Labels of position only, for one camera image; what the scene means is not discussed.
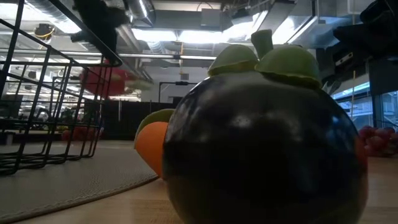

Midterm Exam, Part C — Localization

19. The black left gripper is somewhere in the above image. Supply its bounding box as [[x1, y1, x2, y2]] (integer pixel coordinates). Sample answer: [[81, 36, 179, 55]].
[[71, 0, 130, 60]]

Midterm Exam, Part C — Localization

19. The pink dragon fruit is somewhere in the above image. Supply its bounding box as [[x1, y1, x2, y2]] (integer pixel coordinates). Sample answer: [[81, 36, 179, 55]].
[[79, 60, 153, 98]]

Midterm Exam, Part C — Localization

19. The tangerine cluster with leaves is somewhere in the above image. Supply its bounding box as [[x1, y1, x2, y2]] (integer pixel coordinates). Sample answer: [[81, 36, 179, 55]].
[[134, 108, 175, 179]]

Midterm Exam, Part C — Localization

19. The red grape bunch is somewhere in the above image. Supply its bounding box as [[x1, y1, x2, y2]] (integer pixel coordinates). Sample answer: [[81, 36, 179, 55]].
[[359, 125, 398, 158]]

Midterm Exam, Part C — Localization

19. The round grey placemat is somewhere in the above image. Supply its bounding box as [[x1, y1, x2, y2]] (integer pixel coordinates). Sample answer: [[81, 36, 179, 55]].
[[0, 146, 159, 223]]

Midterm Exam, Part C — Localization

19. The yellow hanging cable reel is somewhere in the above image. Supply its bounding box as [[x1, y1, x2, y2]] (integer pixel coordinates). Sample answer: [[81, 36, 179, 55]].
[[33, 23, 56, 40]]

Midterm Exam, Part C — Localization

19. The black background rig frame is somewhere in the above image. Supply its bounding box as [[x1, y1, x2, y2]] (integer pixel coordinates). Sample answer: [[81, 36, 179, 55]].
[[158, 81, 200, 103]]

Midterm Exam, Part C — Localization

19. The black wire basket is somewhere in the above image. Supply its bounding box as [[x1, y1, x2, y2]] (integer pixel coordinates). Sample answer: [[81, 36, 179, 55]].
[[0, 0, 124, 175]]

